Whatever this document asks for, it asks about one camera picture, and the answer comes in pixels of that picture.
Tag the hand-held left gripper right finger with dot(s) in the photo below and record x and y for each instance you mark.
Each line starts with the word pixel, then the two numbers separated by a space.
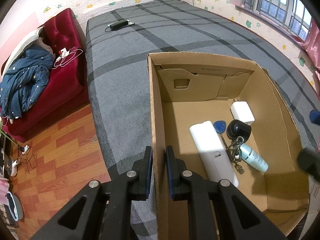
pixel 170 172

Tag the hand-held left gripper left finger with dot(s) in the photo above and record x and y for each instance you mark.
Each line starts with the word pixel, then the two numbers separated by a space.
pixel 149 177

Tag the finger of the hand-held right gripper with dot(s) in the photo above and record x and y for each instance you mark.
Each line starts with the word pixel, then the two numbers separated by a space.
pixel 315 117
pixel 310 162

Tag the white remote control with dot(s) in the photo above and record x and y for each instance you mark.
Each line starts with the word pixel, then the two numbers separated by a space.
pixel 207 140

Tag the teal bottle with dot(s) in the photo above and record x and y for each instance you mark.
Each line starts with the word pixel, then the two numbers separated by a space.
pixel 255 158

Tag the cardboard box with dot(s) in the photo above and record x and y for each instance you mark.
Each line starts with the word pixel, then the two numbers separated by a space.
pixel 185 115

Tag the blue key fob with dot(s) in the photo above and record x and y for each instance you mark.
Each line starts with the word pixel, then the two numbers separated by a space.
pixel 220 127

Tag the bunch of keys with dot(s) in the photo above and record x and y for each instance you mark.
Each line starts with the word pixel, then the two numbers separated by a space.
pixel 235 152

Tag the large white charger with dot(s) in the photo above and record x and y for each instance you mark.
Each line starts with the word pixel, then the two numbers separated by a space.
pixel 241 111

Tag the black tape roll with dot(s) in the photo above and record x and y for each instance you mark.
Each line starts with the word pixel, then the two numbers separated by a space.
pixel 235 128

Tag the pink satin curtain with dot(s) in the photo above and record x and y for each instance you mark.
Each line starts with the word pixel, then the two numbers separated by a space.
pixel 313 45

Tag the purple window sill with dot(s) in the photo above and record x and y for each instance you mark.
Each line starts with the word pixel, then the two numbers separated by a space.
pixel 275 22

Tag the barred window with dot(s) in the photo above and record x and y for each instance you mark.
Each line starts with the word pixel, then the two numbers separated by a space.
pixel 275 0

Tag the red velvet sofa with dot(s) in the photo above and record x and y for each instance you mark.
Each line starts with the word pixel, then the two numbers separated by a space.
pixel 67 80

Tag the white power strip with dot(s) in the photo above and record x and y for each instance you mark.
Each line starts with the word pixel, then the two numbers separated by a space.
pixel 23 149

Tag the white round appliance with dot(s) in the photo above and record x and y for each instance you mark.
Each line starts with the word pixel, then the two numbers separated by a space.
pixel 12 168

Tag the light blue basin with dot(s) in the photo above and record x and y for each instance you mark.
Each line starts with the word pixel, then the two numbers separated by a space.
pixel 13 206

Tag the cluttered side table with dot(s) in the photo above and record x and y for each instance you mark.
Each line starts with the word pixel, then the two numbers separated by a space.
pixel 6 150

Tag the pink cloth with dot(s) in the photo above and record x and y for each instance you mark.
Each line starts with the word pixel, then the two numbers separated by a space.
pixel 3 190

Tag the white and red charger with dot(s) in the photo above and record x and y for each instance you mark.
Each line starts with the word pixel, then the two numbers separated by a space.
pixel 63 52

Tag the dark blue star-print quilt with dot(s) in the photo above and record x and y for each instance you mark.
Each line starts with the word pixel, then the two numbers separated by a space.
pixel 22 80

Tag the grey-brown cloth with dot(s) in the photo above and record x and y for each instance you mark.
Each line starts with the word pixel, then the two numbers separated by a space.
pixel 45 47

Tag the white pillow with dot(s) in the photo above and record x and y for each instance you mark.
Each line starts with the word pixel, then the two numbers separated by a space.
pixel 22 45

